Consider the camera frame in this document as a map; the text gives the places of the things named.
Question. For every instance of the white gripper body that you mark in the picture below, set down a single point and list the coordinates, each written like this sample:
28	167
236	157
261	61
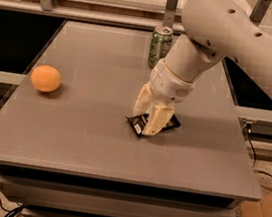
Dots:
169	85

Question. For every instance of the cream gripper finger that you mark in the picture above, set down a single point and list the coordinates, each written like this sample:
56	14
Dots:
143	101
158	116

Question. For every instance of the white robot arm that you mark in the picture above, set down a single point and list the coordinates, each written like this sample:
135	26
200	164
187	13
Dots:
214	29

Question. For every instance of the green soda can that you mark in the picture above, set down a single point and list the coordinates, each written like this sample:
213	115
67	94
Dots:
162	38

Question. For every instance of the orange fruit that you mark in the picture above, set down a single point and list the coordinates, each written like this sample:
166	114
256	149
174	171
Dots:
45	78

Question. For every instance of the middle metal frame post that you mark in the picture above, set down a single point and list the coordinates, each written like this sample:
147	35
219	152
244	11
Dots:
170	11

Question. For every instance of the right metal frame post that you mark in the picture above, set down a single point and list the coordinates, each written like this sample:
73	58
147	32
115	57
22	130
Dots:
259	11

